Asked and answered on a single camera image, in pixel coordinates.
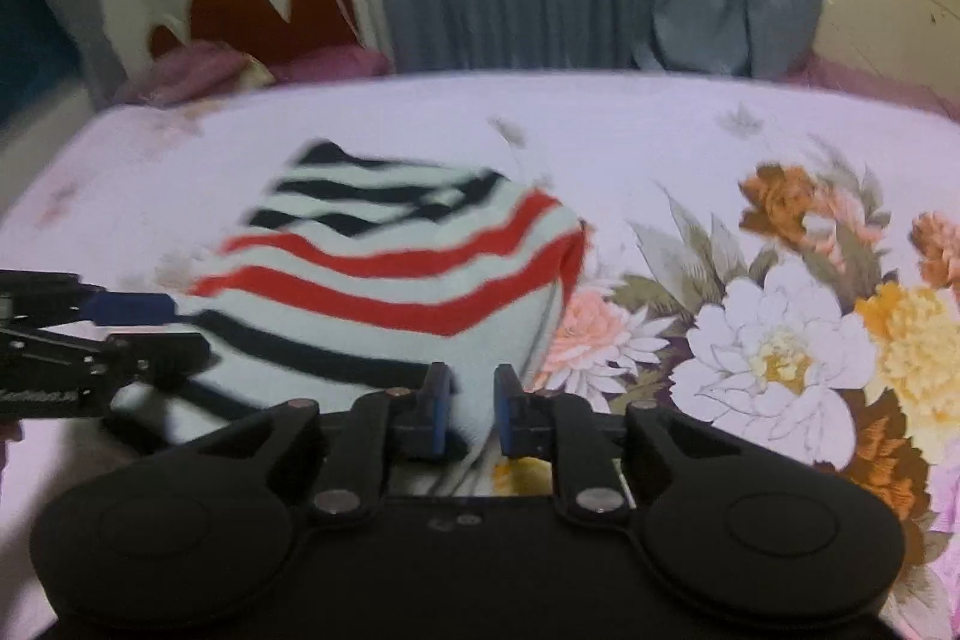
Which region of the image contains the striped red black white sweater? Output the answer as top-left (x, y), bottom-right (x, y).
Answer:
top-left (182, 142), bottom-right (586, 450)

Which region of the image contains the pink floral bed sheet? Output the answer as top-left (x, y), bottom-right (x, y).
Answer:
top-left (2, 74), bottom-right (958, 638)

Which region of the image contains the pink pillow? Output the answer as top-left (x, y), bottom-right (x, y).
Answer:
top-left (114, 41), bottom-right (392, 107)

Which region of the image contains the window with white frame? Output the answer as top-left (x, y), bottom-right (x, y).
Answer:
top-left (0, 0), bottom-right (85, 146)

